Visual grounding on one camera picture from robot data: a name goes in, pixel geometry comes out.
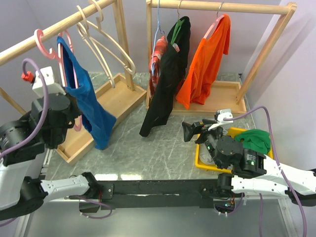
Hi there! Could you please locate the orange t-shirt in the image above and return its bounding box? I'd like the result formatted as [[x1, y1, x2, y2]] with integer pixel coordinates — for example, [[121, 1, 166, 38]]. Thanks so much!
[[176, 14, 231, 110]]

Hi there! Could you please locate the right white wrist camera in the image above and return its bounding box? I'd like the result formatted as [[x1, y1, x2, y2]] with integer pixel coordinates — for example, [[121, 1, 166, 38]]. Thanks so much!
[[208, 109, 233, 131]]

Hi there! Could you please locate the yellow plastic tray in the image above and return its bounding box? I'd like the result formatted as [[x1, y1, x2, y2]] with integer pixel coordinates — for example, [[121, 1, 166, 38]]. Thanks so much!
[[195, 127, 274, 173]]

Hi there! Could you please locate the red patterned garment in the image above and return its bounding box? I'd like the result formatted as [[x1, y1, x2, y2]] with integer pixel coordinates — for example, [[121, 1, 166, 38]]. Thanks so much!
[[149, 36, 168, 98]]

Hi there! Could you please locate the blue tank top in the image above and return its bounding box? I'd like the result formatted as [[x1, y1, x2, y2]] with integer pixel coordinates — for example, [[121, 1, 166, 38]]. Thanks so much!
[[57, 36, 117, 150]]

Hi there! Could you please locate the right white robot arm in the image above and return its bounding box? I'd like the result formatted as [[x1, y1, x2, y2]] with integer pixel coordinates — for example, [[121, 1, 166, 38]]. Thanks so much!
[[182, 119, 316, 206]]

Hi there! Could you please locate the wooden clothes rack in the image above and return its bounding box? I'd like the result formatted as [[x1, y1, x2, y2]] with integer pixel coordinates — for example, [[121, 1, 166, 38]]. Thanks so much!
[[0, 0, 147, 166], [146, 0, 297, 116]]

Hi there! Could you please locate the blue wire hanger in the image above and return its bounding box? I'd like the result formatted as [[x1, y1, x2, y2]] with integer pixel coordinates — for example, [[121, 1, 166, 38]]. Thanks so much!
[[151, 0, 165, 76]]

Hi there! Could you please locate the front beige plastic hanger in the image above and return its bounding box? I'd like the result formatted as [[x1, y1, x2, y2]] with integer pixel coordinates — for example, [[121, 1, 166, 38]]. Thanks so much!
[[76, 5, 116, 88]]

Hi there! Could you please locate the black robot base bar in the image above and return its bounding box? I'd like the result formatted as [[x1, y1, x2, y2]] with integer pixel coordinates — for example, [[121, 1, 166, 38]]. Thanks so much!
[[68, 178, 237, 214]]

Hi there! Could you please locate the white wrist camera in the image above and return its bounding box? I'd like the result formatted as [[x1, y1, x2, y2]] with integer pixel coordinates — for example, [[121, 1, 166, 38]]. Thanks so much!
[[21, 66, 66, 98], [208, 109, 233, 131]]

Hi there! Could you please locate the pink plastic hanger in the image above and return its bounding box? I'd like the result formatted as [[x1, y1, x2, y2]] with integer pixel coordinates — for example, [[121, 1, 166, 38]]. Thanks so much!
[[34, 29, 84, 132]]

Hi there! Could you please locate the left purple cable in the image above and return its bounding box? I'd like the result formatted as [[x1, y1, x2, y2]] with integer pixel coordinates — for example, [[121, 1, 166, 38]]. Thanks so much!
[[0, 58, 115, 227]]

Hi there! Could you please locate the right wooden clothes rack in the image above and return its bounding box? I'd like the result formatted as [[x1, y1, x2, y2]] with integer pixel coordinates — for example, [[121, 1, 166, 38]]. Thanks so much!
[[146, 0, 297, 116]]

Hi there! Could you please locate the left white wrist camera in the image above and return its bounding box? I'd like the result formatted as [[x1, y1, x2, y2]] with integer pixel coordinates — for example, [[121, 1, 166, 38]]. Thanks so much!
[[21, 66, 66, 98]]

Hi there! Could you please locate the grey garment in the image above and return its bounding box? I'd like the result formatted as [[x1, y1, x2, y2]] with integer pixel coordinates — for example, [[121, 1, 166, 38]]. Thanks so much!
[[199, 144, 215, 165]]

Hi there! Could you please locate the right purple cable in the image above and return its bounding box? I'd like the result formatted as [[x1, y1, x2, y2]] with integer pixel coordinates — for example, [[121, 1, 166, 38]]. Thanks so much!
[[217, 106, 308, 237]]

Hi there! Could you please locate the left wooden clothes rack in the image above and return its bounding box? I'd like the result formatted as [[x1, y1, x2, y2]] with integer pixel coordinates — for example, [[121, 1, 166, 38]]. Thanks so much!
[[0, 0, 147, 166]]

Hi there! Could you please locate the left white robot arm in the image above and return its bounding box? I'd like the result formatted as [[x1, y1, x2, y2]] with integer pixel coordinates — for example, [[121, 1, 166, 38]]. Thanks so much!
[[0, 93, 101, 221]]

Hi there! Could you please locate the pink hanger with metal hook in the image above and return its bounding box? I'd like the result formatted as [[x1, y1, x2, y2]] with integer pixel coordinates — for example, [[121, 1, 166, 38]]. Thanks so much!
[[203, 2, 225, 40]]

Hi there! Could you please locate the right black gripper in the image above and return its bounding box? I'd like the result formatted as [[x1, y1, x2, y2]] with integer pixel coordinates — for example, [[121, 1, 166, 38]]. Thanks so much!
[[180, 118, 222, 168]]

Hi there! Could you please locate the green hanger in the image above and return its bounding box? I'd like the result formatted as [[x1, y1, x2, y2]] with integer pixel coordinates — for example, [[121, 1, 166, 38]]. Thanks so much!
[[170, 19, 185, 45]]

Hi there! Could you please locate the green garment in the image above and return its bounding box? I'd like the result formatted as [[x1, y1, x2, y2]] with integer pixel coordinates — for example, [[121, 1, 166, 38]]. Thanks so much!
[[235, 129, 271, 155]]

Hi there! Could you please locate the beige plastic hanger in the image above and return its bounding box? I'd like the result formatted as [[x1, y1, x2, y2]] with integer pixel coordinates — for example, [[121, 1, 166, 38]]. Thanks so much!
[[88, 0, 136, 75], [76, 5, 116, 88]]

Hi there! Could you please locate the purple cable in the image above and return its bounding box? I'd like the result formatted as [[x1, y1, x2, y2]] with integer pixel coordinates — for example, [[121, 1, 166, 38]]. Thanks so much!
[[217, 106, 308, 237], [0, 58, 115, 227]]

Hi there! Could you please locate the black garment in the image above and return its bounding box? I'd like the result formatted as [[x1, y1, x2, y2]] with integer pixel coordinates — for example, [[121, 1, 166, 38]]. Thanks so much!
[[139, 16, 191, 137]]

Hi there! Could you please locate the rear beige plastic hanger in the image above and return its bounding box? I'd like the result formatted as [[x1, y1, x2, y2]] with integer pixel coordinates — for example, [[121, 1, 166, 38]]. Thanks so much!
[[88, 0, 136, 75]]

